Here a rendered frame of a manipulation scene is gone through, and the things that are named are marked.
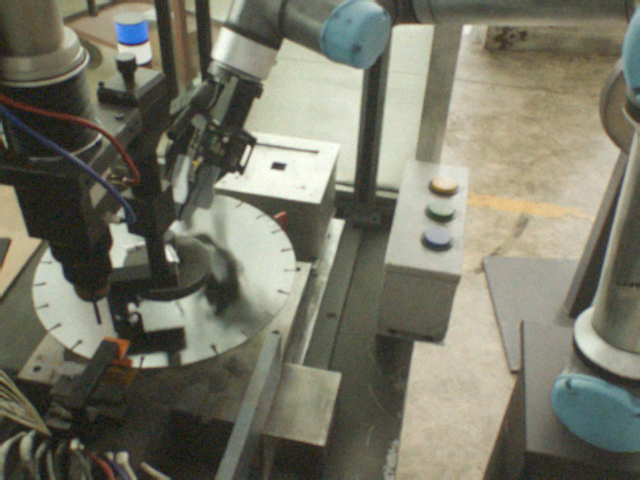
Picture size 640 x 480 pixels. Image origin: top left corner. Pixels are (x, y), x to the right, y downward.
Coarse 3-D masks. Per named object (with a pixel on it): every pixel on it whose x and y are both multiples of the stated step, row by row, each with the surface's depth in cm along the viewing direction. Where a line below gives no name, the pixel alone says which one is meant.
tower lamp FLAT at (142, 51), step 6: (144, 42) 98; (120, 48) 98; (126, 48) 98; (132, 48) 98; (138, 48) 98; (144, 48) 99; (150, 48) 100; (138, 54) 98; (144, 54) 99; (150, 54) 100; (138, 60) 99; (144, 60) 100
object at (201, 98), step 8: (200, 88) 68; (208, 88) 69; (192, 96) 68; (200, 96) 68; (208, 96) 68; (192, 104) 67; (200, 104) 67; (208, 104) 69; (184, 112) 67; (192, 112) 67; (200, 112) 68; (176, 120) 66; (184, 120) 66; (176, 128) 65; (184, 128) 66; (168, 136) 65; (176, 136) 65
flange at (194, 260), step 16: (176, 240) 90; (192, 240) 91; (128, 256) 88; (144, 256) 88; (176, 256) 86; (192, 256) 88; (208, 256) 88; (192, 272) 86; (208, 272) 87; (176, 288) 84; (192, 288) 85
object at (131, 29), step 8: (120, 16) 97; (128, 16) 97; (136, 16) 97; (144, 16) 97; (120, 24) 96; (128, 24) 95; (136, 24) 96; (144, 24) 97; (120, 32) 96; (128, 32) 96; (136, 32) 96; (144, 32) 97; (120, 40) 97; (128, 40) 97; (136, 40) 97; (144, 40) 98
